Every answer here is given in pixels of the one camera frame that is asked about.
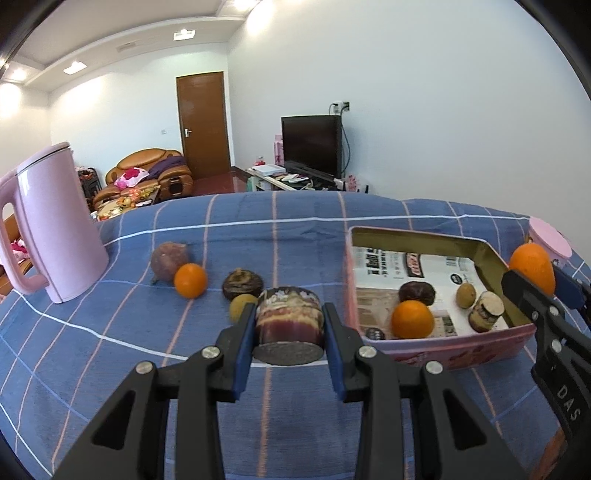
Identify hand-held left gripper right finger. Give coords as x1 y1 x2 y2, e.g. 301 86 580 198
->
322 302 527 480

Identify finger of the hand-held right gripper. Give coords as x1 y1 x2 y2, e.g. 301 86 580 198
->
553 264 591 333
501 269 568 352

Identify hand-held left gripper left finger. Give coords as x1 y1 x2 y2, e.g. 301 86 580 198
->
51 302 258 480

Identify orange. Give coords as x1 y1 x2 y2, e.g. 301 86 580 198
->
509 243 556 296
174 263 208 298
392 300 435 340

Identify pink tin box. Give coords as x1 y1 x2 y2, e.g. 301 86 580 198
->
345 226 539 372

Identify brown passion fruit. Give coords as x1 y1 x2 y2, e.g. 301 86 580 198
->
150 242 190 283

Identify pink cartoon cup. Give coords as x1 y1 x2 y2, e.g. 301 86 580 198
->
527 217 573 266

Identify printed paper sheet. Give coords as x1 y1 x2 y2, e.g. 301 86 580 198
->
353 247 511 342

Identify blue plaid blanket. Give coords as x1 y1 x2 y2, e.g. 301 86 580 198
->
0 191 591 480

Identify white television stand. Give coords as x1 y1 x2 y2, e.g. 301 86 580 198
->
247 166 370 195

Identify brown leather armchair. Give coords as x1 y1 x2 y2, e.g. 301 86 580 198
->
93 148 194 210

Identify cluttered coffee table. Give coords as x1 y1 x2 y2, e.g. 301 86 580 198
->
95 187 160 222

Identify purple cloth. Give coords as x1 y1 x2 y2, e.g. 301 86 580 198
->
148 156 185 178

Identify pink cushion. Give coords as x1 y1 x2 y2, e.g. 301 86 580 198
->
115 167 151 189

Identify black flat television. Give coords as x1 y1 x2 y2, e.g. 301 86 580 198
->
281 115 343 178

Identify pink electric kettle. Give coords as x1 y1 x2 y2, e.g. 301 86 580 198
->
0 142 110 304

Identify black metal chairs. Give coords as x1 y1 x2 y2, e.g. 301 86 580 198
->
76 167 103 199

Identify brown wooden door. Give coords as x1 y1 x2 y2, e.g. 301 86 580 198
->
176 71 232 182

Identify black television cables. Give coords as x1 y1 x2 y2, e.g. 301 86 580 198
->
341 113 355 177

